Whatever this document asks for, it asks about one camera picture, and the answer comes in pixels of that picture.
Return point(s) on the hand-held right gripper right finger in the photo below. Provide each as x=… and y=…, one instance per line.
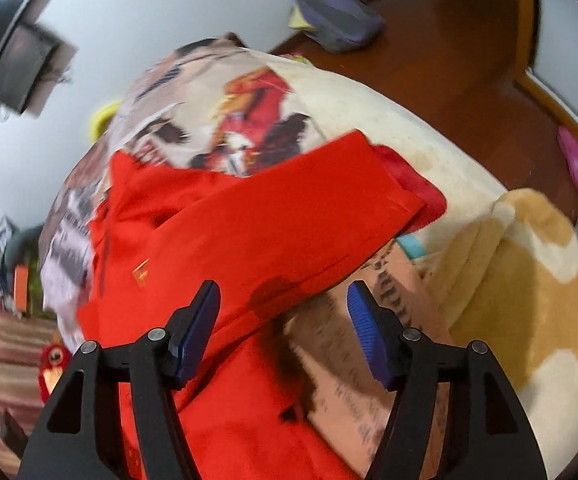
x=366, y=332

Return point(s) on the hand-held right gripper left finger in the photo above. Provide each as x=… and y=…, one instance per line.
x=196, y=332

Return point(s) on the red garment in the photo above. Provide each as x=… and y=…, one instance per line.
x=249, y=220

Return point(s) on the red plush toy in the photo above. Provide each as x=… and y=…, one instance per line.
x=53, y=365

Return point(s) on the tan and cream plush blanket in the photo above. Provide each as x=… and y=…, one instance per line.
x=509, y=285

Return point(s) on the orange box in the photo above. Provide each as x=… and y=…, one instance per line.
x=21, y=287

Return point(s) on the striped cloth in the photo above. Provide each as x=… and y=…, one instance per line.
x=4, y=340

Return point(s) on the pile of household clutter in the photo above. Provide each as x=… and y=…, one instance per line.
x=16, y=245

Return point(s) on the yellow round object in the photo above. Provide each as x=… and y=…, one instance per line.
x=101, y=117

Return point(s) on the newspaper print bedsheet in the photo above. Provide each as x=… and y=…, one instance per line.
x=209, y=90

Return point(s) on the black monitor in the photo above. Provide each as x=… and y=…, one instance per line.
x=19, y=65

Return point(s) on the blue-grey bag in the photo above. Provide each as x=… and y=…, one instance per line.
x=334, y=10

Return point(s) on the wooden door frame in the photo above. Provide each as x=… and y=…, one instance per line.
x=524, y=35

